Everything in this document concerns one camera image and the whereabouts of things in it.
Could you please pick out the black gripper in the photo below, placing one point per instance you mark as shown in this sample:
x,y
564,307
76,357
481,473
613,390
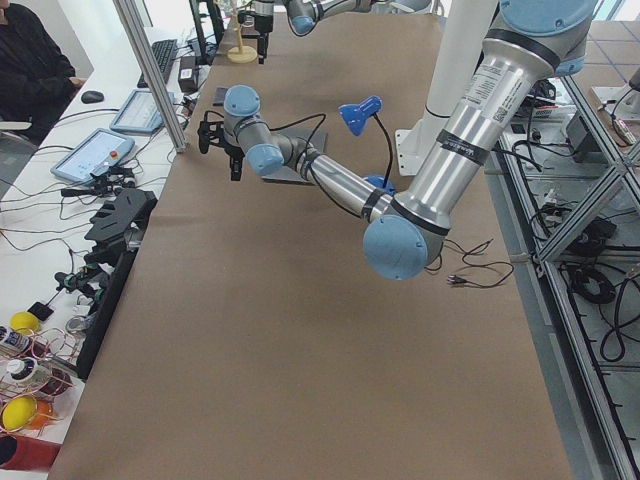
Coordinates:
x,y
234,154
262,25

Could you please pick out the grey laptop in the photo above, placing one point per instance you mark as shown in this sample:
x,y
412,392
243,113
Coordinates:
x,y
292,141

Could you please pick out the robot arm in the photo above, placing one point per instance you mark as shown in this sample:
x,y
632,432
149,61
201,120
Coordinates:
x,y
528,41
304,16

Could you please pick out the wooden mug tree stand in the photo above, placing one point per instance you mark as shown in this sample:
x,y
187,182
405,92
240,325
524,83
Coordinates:
x,y
237,51

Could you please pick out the folded grey cloth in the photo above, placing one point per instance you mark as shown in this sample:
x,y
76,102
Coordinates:
x,y
219,96

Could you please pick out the black power adapter box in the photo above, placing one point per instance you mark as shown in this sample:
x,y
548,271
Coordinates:
x,y
188,76

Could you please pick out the black keyboard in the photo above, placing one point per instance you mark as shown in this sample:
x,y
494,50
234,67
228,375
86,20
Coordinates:
x,y
165,52

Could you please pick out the far teach pendant tablet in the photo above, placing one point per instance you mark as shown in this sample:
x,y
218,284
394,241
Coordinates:
x,y
139,114

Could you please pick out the teach pendant tablet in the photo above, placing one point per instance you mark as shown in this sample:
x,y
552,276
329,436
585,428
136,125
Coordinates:
x,y
101,150
139,114

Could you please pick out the black plastic rack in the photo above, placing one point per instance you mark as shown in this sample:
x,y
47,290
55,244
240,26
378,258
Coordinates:
x,y
113,228

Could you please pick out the near teach pendant tablet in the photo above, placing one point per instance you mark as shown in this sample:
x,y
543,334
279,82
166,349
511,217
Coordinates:
x,y
101,150

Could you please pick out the black computer mouse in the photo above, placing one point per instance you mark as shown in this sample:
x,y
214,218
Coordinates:
x,y
92,97

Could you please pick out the seated person in black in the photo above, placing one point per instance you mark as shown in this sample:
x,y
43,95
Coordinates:
x,y
38,81

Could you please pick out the small yellow ball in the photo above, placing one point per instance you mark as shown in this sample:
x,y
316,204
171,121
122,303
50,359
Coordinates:
x,y
25,322

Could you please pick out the yellow ball in basket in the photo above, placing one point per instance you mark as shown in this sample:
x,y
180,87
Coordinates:
x,y
19,414

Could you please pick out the aluminium frame post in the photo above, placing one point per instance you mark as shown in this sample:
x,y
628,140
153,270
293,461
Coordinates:
x,y
134,29

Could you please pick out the copper wire basket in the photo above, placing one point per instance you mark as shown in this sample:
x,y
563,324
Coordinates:
x,y
38,391

